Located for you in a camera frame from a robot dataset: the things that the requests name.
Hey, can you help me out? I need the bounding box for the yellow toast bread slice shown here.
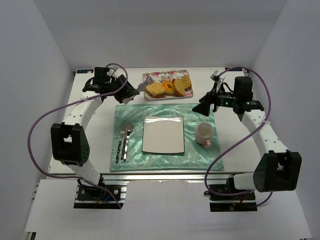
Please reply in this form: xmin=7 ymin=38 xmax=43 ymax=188
xmin=145 ymin=82 xmax=166 ymax=93

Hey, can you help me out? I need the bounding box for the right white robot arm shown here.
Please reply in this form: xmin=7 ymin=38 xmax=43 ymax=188
xmin=192 ymin=76 xmax=302 ymax=195

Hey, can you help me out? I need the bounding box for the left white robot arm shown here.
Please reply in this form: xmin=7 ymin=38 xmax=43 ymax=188
xmin=50 ymin=67 xmax=140 ymax=185

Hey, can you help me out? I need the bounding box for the brown bread slice back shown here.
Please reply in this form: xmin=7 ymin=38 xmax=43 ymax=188
xmin=181 ymin=75 xmax=192 ymax=90

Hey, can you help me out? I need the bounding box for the brown bread slice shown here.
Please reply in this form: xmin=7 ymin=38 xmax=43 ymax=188
xmin=172 ymin=78 xmax=186 ymax=97
xmin=181 ymin=75 xmax=192 ymax=90

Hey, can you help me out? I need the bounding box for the brown bread slice front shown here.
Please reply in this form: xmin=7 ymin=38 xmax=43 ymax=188
xmin=172 ymin=78 xmax=186 ymax=97

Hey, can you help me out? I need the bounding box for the pink and white mug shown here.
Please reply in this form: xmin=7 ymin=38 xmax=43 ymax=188
xmin=195 ymin=122 xmax=215 ymax=148

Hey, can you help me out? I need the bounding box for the sandwich filling under toast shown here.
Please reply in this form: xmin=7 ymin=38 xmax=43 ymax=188
xmin=149 ymin=91 xmax=166 ymax=99

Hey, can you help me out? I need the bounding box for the green satin placemat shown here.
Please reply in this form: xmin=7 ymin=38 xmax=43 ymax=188
xmin=109 ymin=103 xmax=221 ymax=173

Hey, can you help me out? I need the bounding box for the orange glazed donut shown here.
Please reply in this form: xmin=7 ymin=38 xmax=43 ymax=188
xmin=162 ymin=80 xmax=175 ymax=96

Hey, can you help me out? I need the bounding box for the white square plate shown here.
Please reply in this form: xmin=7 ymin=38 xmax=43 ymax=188
xmin=142 ymin=116 xmax=185 ymax=155

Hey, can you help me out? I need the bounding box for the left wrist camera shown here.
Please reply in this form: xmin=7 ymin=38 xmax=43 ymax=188
xmin=106 ymin=64 xmax=119 ymax=79

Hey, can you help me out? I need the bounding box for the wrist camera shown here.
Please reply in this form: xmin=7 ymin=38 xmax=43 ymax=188
xmin=106 ymin=64 xmax=119 ymax=79
xmin=210 ymin=70 xmax=225 ymax=89

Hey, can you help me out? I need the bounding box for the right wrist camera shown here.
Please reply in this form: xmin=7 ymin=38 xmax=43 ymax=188
xmin=210 ymin=70 xmax=225 ymax=89

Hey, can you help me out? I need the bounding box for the silver spoon patterned handle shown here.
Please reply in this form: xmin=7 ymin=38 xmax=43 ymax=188
xmin=121 ymin=123 xmax=134 ymax=162

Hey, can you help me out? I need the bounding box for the silver fork patterned handle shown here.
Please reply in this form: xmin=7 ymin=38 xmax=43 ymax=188
xmin=115 ymin=126 xmax=126 ymax=164

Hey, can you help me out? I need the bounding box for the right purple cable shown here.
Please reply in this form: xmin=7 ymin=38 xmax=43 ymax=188
xmin=204 ymin=66 xmax=273 ymax=207

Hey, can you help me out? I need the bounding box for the aluminium frame rail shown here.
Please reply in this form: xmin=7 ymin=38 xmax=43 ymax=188
xmin=99 ymin=172 xmax=256 ymax=183

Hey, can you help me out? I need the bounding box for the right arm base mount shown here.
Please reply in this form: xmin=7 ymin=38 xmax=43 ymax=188
xmin=203 ymin=176 xmax=258 ymax=213

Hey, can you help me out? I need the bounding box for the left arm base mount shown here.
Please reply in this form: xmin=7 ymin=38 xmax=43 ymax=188
xmin=73 ymin=180 xmax=128 ymax=210

